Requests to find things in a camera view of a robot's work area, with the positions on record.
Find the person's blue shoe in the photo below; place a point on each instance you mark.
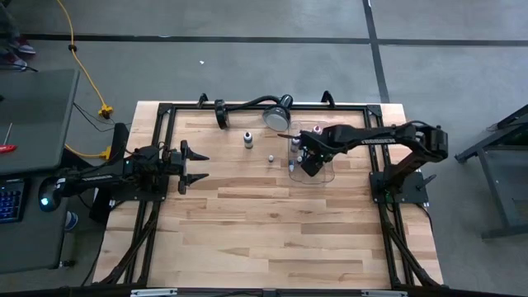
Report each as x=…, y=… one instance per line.
x=71, y=220

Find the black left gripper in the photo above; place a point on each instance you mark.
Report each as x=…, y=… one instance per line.
x=185, y=167

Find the silver metal bracket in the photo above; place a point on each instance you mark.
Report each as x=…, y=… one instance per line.
x=153, y=292
x=383, y=293

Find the backlit black keyboard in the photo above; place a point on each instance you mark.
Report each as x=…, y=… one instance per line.
x=10, y=202

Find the black upright box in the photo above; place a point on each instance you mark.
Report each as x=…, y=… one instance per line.
x=119, y=140

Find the black metal table frame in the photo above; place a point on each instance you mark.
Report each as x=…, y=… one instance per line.
x=330, y=107

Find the grey metal table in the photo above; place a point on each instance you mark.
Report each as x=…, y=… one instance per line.
x=496, y=194

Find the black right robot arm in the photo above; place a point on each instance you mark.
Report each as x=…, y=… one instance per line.
x=371, y=138

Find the grey desk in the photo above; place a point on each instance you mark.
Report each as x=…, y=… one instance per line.
x=37, y=115

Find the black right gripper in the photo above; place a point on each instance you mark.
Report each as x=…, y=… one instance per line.
x=315, y=152

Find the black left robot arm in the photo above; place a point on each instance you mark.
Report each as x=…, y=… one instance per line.
x=107, y=177

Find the person's red grey shoe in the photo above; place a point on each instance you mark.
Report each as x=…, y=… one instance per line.
x=22, y=47
x=12, y=62

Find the large black-tipped colouring bottle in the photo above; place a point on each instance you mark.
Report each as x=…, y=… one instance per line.
x=247, y=139

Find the clear plastic bin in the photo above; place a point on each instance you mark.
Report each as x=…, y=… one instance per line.
x=326, y=177

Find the round grey gooseneck lamp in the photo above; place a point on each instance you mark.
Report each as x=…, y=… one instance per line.
x=275, y=118

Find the black computer mouse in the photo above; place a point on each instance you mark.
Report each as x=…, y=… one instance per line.
x=49, y=196

